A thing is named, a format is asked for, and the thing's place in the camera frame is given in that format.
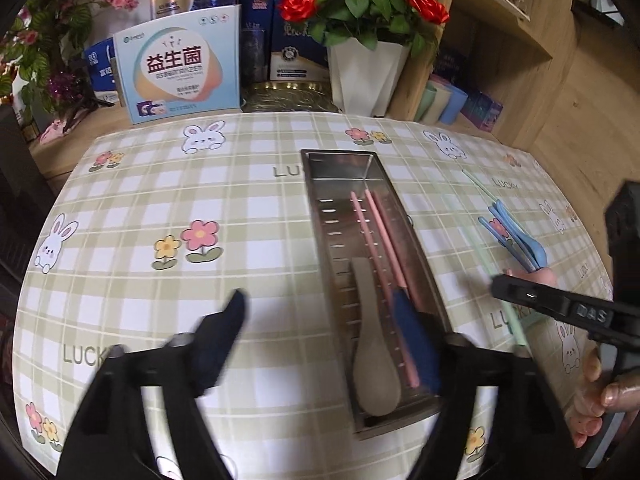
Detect navy box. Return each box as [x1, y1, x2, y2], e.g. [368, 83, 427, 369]
[239, 0, 274, 87]

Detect blue spoon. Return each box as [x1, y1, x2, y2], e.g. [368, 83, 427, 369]
[492, 200, 547, 271]

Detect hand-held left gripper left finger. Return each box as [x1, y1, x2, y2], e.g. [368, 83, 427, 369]
[57, 287, 249, 480]

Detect purple box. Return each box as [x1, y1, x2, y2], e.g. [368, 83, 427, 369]
[460, 91, 504, 134]

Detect gold tray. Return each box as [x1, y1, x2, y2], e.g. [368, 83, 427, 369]
[241, 82, 342, 114]

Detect checkered rabbit print tablecloth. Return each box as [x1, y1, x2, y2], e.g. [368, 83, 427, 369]
[12, 112, 617, 480]

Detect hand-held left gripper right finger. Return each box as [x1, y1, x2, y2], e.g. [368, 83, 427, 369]
[391, 286, 583, 480]

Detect teal spoon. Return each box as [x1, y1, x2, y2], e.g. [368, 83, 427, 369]
[507, 309, 543, 335]

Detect wooden shelf unit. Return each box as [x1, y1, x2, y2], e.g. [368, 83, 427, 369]
[390, 0, 578, 133]

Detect stainless steel utensil tray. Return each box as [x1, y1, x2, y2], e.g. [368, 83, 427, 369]
[299, 148, 454, 442]

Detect beige spoon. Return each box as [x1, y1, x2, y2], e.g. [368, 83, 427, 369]
[348, 257, 402, 417]

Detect person's right hand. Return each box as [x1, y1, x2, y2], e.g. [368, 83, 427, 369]
[571, 353, 640, 449]

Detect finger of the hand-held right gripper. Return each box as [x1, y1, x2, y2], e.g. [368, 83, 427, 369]
[489, 273, 619, 334]

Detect blue cup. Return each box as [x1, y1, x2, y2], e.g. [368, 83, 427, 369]
[437, 82, 469, 126]

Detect pink chopstick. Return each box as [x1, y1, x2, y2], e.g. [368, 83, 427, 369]
[350, 190, 421, 389]
[365, 189, 413, 298]

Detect pink spoon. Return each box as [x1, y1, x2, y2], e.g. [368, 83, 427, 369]
[504, 267, 557, 289]

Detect red roses in white pot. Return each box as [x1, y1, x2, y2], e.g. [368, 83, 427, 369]
[244, 0, 452, 119]

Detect pink blossom plant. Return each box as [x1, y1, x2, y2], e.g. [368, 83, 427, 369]
[0, 0, 141, 113]

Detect green chopstick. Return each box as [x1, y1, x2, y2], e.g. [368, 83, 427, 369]
[461, 169, 497, 208]
[457, 217, 528, 350]

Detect green cup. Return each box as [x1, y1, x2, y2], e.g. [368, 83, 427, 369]
[415, 75, 442, 124]

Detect blue chopstick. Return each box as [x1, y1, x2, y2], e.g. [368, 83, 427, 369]
[477, 216, 528, 268]
[492, 217, 536, 271]

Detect pale blue round-print box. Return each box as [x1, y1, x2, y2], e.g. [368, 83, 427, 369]
[112, 3, 242, 126]

